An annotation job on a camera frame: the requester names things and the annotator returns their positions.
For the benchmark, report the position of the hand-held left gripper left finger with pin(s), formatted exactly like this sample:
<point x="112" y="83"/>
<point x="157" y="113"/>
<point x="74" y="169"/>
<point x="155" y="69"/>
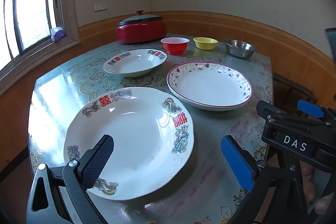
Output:
<point x="99" y="158"/>

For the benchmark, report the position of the white wall socket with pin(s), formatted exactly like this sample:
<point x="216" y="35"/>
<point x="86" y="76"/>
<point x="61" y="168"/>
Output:
<point x="97" y="7"/>
<point x="104" y="6"/>

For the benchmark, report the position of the window with metal frame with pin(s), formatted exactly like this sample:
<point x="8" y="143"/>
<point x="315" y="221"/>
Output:
<point x="29" y="11"/>

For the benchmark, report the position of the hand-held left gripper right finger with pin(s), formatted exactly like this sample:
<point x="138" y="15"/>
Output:
<point x="236" y="161"/>

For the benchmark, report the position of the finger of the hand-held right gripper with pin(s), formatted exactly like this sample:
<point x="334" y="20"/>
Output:
<point x="311" y="108"/>
<point x="273" y="112"/>

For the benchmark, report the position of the dark chair back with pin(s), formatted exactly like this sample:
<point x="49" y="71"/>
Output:
<point x="331" y="50"/>

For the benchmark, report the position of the red plastic bowl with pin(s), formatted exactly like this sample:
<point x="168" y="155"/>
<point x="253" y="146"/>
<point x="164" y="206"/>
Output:
<point x="174" y="47"/>

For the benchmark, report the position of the white plate purple floral rim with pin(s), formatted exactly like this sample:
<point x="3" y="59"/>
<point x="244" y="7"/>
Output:
<point x="210" y="85"/>

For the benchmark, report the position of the red electric pot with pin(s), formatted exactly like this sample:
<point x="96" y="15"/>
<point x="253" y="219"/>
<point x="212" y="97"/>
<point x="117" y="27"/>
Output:
<point x="141" y="32"/>

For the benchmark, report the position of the grey pot lid red knob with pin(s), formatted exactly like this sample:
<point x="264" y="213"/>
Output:
<point x="141" y="18"/>

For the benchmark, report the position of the wooden chair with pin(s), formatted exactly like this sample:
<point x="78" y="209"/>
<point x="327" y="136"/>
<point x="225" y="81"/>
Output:
<point x="294" y="90"/>

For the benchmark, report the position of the yellow plastic bowl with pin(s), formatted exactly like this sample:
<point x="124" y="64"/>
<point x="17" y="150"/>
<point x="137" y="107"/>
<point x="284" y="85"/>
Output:
<point x="205" y="43"/>

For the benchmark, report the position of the small white plate red print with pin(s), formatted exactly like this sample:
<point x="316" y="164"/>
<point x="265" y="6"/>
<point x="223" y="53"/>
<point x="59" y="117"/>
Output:
<point x="134" y="62"/>

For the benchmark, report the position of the stainless steel bowl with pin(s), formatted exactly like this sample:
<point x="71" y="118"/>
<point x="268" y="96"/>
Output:
<point x="240" y="49"/>

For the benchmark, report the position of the floral lace tablecloth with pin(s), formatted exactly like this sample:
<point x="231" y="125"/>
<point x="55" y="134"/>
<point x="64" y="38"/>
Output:
<point x="86" y="74"/>

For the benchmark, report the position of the purple tissue pack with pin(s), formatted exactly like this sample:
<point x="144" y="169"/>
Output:
<point x="57" y="34"/>

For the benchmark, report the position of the person's right hand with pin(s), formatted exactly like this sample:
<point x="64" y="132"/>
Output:
<point x="325" y="204"/>

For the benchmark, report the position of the large white plate red print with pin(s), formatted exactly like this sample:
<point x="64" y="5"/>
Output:
<point x="141" y="140"/>

